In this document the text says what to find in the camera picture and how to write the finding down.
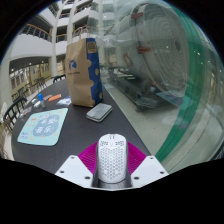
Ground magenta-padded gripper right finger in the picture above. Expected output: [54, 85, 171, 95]
[125, 141, 170, 190]

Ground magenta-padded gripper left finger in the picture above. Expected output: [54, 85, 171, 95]
[54, 141, 100, 189]

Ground white perforated computer mouse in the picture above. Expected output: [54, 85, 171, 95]
[96, 133, 129, 184]

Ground light blue printed mouse pad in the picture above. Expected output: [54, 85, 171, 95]
[16, 107, 69, 147]

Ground grey flat rectangular case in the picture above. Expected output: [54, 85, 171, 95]
[85, 102, 114, 123]

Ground orange flat packet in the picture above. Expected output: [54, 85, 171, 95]
[47, 93, 63, 103]

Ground small blue-capped bottle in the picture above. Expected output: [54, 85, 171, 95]
[37, 93, 47, 109]

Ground black wooden chair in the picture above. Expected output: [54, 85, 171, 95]
[2, 96, 28, 134]
[52, 74, 67, 84]

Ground group of distant chairs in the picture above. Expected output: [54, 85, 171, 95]
[11, 76, 48, 101]

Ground brown and blue paper bag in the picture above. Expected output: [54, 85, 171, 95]
[64, 37, 104, 109]

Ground large white cylindrical machine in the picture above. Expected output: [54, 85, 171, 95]
[107, 2, 198, 113]

